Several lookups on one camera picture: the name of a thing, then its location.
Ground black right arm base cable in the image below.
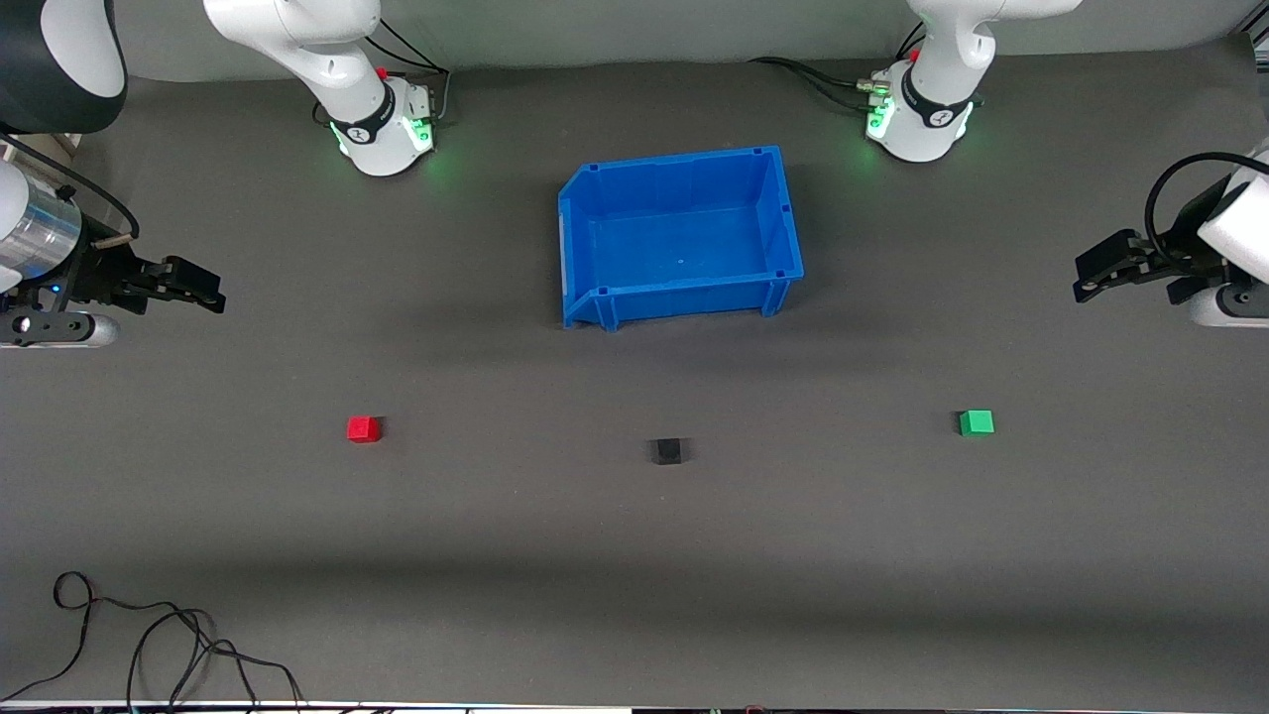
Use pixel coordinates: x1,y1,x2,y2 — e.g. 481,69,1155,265
363,18,453,128

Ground black arm base cable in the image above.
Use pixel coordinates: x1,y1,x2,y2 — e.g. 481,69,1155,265
748,56,885,112
363,18,453,128

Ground black left arm base cable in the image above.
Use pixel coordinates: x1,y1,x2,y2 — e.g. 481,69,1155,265
748,56,885,112

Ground blue plastic storage bin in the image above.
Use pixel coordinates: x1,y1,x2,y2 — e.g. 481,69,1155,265
557,145,805,332

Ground black loose cable on table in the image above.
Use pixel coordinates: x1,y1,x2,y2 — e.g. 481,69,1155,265
0,571,304,714

